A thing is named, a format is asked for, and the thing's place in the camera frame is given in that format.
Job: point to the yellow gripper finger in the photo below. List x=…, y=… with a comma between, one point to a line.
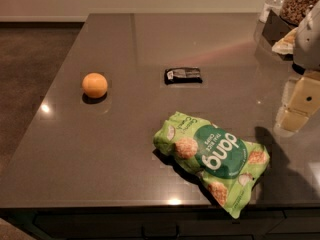
x=300, y=100

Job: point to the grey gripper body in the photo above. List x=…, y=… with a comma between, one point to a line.
x=308, y=45

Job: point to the orange fruit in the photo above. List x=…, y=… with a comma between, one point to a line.
x=94, y=85

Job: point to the pale snack packet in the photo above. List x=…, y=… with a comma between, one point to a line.
x=286, y=44

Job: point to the black tray stand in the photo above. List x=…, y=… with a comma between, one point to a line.
x=275, y=28

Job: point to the glass jar of nuts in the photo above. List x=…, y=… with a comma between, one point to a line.
x=294, y=11

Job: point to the clear plastic bottle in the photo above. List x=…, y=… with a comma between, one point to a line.
x=270, y=5

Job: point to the green dang chips bag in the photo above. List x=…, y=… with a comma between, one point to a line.
x=227, y=166

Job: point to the black snack bar wrapper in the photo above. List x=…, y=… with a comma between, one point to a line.
x=182, y=75

